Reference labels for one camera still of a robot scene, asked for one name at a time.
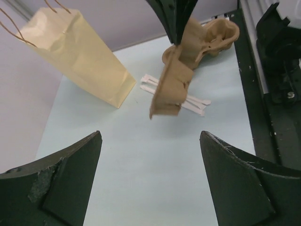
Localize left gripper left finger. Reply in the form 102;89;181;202
0;131;102;226

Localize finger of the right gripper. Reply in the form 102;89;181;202
146;0;178;45
175;0;198;45

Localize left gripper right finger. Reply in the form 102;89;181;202
200;131;301;226

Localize brown pulp cup carrier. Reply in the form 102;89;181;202
149;18;205;120

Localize brown paper takeout bag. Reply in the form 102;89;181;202
12;3;136;108

